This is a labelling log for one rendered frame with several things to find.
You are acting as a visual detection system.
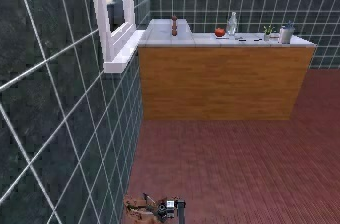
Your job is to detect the brown wooden rack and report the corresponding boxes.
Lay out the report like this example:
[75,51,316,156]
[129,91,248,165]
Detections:
[122,193,164,224]

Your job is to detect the brown pepper mill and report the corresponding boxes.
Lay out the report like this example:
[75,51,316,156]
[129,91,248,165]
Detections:
[171,14,179,37]

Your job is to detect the grey utensil container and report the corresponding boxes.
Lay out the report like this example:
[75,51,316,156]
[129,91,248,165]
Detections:
[278,20,296,45]

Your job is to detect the white framed window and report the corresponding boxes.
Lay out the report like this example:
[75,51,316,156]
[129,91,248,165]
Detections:
[93,0,146,74]

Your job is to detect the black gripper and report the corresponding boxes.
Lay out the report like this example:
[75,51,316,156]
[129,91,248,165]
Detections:
[125,192,169,220]

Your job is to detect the small green potted plant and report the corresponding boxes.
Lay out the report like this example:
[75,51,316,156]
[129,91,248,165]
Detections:
[262,24,276,43]

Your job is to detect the wooden counter with grey top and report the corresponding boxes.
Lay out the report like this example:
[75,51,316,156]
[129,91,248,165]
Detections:
[137,18,318,122]

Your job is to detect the clear glass bottle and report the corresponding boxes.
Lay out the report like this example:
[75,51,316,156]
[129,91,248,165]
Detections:
[226,11,239,37]

